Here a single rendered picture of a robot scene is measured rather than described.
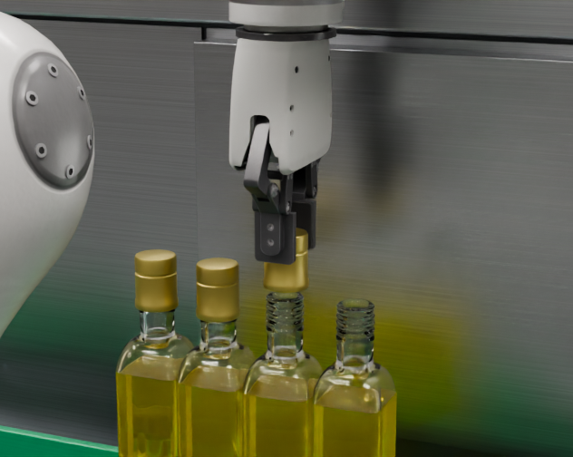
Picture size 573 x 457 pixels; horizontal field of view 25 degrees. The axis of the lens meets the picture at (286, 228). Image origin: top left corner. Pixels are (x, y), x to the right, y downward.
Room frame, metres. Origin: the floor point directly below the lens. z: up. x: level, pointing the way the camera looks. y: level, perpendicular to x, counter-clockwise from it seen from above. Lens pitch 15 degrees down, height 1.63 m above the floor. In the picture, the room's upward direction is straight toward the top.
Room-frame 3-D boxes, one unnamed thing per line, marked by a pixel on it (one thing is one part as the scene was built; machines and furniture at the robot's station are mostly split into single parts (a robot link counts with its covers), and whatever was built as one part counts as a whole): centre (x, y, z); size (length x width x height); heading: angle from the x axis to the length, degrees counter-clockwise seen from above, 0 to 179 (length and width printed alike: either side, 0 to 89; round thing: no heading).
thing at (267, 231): (0.95, 0.01, 1.38); 0.03 x 0.03 x 0.07; 68
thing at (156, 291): (1.03, 0.11, 1.31); 0.04 x 0.04 x 0.04
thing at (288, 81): (0.98, 0.00, 1.47); 0.10 x 0.07 x 0.11; 158
